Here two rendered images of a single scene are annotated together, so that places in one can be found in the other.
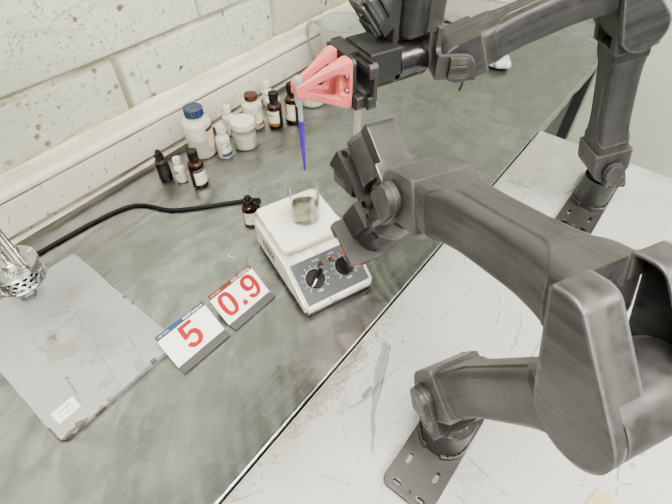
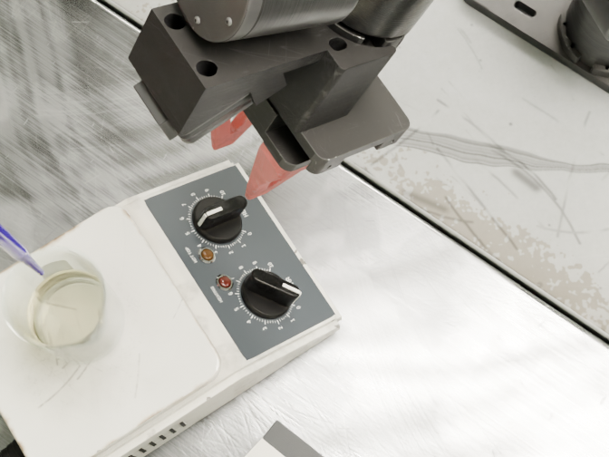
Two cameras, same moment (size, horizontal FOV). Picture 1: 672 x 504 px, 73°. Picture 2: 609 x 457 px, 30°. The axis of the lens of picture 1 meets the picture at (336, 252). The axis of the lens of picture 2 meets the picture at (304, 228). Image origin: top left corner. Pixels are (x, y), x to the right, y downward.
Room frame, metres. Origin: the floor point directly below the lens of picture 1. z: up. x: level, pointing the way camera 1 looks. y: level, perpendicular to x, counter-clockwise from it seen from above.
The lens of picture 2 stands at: (0.43, 0.18, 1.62)
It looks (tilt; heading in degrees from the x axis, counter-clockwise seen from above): 75 degrees down; 271
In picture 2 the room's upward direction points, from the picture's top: 4 degrees counter-clockwise
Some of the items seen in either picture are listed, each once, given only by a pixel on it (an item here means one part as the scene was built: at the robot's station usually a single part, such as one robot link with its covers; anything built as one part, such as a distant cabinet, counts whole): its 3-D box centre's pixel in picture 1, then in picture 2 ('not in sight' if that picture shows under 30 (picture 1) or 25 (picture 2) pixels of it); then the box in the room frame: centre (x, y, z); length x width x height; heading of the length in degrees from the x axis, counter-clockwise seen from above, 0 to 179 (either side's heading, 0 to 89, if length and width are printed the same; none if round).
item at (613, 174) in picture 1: (605, 164); not in sight; (0.69, -0.51, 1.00); 0.09 x 0.06 x 0.06; 6
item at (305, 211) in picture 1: (303, 203); (72, 313); (0.56, 0.05, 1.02); 0.06 x 0.05 x 0.08; 137
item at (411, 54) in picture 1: (404, 53); not in sight; (0.65, -0.10, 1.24); 0.07 x 0.06 x 0.07; 120
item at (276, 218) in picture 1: (300, 219); (83, 339); (0.57, 0.06, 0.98); 0.12 x 0.12 x 0.01; 31
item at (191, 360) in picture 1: (193, 336); not in sight; (0.37, 0.22, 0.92); 0.09 x 0.06 x 0.04; 139
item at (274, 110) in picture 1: (274, 109); not in sight; (0.98, 0.15, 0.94); 0.04 x 0.04 x 0.09
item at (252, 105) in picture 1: (252, 110); not in sight; (0.98, 0.20, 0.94); 0.05 x 0.05 x 0.09
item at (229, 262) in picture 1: (232, 262); not in sight; (0.53, 0.19, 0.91); 0.06 x 0.06 x 0.02
